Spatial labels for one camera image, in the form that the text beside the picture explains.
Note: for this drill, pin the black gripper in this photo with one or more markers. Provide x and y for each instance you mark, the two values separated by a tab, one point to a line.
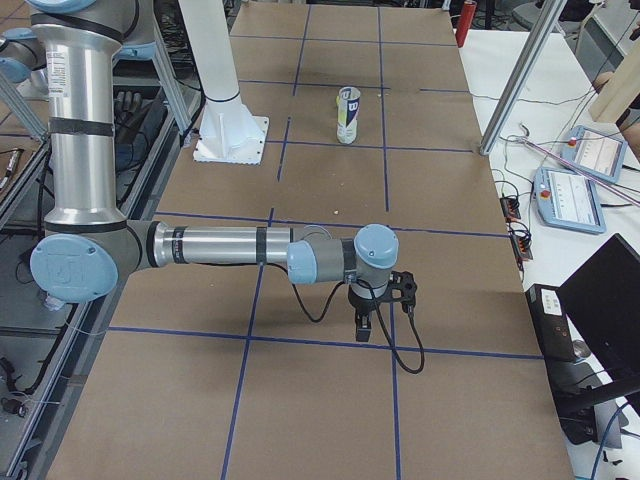
361	304

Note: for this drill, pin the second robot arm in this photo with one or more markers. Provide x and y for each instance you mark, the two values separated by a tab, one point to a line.
23	62

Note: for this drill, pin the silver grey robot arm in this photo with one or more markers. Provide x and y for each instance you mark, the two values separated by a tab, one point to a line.
90	245

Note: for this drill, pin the clear tennis ball can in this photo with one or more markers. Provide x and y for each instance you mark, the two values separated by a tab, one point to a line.
348	105

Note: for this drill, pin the orange black connector board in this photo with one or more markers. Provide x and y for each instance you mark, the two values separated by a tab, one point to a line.
510	206

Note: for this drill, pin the black computer box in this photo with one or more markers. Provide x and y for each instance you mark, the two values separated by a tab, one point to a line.
550	323

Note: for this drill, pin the near teach pendant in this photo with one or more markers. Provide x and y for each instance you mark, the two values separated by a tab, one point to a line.
568	201

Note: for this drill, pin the teach pendant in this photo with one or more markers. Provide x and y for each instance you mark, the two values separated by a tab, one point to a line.
600	153
568	201

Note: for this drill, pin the black laptop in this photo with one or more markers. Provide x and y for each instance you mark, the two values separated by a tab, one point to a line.
601	298

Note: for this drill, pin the far teach pendant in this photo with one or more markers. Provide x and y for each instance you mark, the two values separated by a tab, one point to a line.
600	153

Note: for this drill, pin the red cylinder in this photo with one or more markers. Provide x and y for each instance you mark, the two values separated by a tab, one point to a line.
464	22

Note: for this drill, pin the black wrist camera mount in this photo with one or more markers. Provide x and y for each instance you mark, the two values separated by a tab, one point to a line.
403	290

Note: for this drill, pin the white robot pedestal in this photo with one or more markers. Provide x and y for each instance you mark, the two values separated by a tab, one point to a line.
228	132

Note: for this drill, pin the aluminium frame post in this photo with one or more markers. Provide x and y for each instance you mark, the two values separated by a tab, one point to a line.
529	54

